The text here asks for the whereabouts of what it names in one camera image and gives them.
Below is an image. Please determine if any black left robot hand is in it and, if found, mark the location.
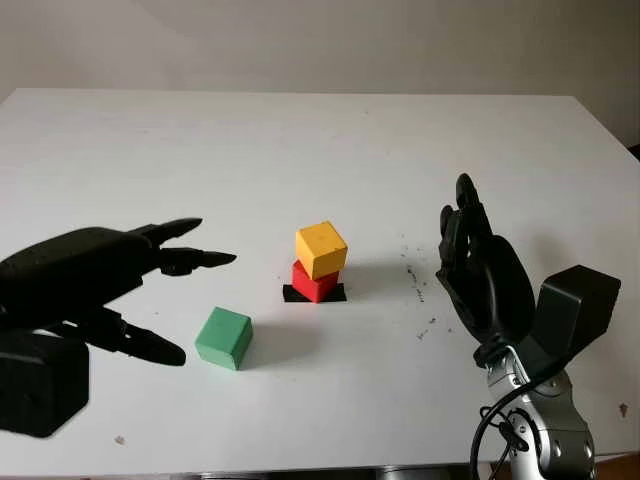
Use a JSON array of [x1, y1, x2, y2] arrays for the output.
[[0, 217, 239, 367]]

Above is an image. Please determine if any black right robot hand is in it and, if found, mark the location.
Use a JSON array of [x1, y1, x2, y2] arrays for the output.
[[434, 173, 535, 366]]

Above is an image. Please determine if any green cube block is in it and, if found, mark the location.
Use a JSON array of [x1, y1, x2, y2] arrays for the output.
[[193, 306, 254, 372]]

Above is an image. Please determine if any yellow cube block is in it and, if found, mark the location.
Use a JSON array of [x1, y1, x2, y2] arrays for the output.
[[294, 220, 349, 281]]

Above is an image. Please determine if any red cube block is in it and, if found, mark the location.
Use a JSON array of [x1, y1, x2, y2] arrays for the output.
[[291, 259, 342, 305]]

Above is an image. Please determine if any black tape strip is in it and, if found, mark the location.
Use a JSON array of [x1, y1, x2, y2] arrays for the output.
[[282, 283, 348, 304]]

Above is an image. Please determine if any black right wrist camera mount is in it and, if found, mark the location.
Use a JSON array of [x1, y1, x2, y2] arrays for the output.
[[519, 264, 623, 376]]

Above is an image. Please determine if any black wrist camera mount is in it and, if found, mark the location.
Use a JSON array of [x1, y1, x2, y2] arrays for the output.
[[519, 264, 623, 376], [0, 329, 91, 439]]

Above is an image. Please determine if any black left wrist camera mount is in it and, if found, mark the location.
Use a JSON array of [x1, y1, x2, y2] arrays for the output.
[[0, 329, 91, 439]]

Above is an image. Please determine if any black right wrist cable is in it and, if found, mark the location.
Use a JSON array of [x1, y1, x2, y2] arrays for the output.
[[469, 359, 571, 480]]

